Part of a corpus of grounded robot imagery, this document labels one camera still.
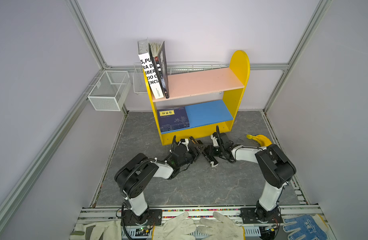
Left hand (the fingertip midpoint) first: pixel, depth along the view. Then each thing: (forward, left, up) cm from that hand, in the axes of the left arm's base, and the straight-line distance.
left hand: (206, 150), depth 85 cm
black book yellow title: (-6, -3, -5) cm, 9 cm away
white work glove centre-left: (-35, +17, -11) cm, 40 cm away
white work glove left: (-33, +55, -9) cm, 65 cm away
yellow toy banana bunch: (+10, -40, -8) cm, 41 cm away
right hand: (+5, -2, -12) cm, 13 cm away
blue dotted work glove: (-38, -47, -11) cm, 62 cm away
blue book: (+20, +19, +7) cm, 28 cm away
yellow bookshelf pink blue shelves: (+49, -3, -5) cm, 50 cm away
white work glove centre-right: (-36, +1, -11) cm, 38 cm away
